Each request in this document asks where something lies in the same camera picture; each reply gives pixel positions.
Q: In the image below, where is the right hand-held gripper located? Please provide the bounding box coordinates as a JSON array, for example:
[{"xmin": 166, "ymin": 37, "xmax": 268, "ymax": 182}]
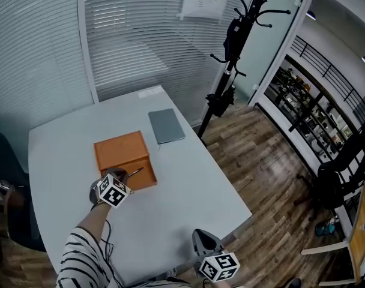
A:
[{"xmin": 192, "ymin": 229, "xmax": 241, "ymax": 283}]

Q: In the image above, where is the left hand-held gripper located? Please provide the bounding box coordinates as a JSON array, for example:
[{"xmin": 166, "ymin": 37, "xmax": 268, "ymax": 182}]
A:
[{"xmin": 89, "ymin": 167, "xmax": 133, "ymax": 209}]

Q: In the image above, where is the orange box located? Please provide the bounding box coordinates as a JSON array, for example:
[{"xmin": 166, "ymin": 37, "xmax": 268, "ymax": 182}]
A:
[{"xmin": 93, "ymin": 130, "xmax": 158, "ymax": 192}]

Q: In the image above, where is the gray notebook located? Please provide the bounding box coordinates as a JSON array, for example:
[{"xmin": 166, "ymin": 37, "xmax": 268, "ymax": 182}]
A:
[{"xmin": 148, "ymin": 108, "xmax": 187, "ymax": 152}]

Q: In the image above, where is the person's left forearm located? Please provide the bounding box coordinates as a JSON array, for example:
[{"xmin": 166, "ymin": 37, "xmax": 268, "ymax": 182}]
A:
[{"xmin": 75, "ymin": 202, "xmax": 112, "ymax": 238}]

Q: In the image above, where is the black office chair with headrest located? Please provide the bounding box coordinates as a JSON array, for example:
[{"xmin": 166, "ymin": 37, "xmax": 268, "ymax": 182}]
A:
[{"xmin": 0, "ymin": 127, "xmax": 47, "ymax": 253}]

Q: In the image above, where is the black mesh office chair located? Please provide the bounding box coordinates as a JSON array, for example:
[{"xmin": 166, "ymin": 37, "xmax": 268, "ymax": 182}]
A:
[{"xmin": 293, "ymin": 124, "xmax": 365, "ymax": 222}]

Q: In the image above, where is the white label on table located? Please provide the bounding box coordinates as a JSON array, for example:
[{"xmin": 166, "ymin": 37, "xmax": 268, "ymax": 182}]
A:
[{"xmin": 137, "ymin": 88, "xmax": 166, "ymax": 99}]

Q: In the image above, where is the person's striped shirt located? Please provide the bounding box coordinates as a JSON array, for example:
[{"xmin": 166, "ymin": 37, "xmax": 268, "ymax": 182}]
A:
[{"xmin": 55, "ymin": 226, "xmax": 201, "ymax": 288}]

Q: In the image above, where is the teal object on floor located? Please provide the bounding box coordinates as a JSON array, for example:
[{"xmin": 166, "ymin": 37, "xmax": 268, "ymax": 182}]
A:
[{"xmin": 315, "ymin": 215, "xmax": 342, "ymax": 238}]

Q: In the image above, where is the black coat rack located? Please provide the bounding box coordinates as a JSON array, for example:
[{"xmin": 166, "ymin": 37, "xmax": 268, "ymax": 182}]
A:
[{"xmin": 196, "ymin": 0, "xmax": 295, "ymax": 141}]

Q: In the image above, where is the wooden side table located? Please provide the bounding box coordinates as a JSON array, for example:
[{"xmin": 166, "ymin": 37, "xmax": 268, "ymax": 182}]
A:
[{"xmin": 348, "ymin": 184, "xmax": 365, "ymax": 285}]

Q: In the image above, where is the shelf unit with assorted items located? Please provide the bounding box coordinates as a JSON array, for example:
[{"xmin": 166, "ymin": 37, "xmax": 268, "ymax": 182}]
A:
[{"xmin": 264, "ymin": 59, "xmax": 364, "ymax": 162}]

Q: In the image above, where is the black bag on coat rack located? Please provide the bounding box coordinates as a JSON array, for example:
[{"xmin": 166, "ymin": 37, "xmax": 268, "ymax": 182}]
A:
[{"xmin": 223, "ymin": 17, "xmax": 247, "ymax": 62}]

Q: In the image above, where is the white paper sheet on glass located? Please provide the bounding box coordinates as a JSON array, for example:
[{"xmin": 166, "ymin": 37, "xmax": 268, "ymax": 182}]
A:
[{"xmin": 176, "ymin": 0, "xmax": 231, "ymax": 21}]

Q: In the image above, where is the black metal railing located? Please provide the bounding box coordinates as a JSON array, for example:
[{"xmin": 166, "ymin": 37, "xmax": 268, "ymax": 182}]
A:
[{"xmin": 289, "ymin": 35, "xmax": 365, "ymax": 126}]

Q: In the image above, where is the black cable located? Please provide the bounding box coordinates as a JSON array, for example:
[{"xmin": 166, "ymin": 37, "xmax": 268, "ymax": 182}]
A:
[{"xmin": 98, "ymin": 218, "xmax": 124, "ymax": 288}]

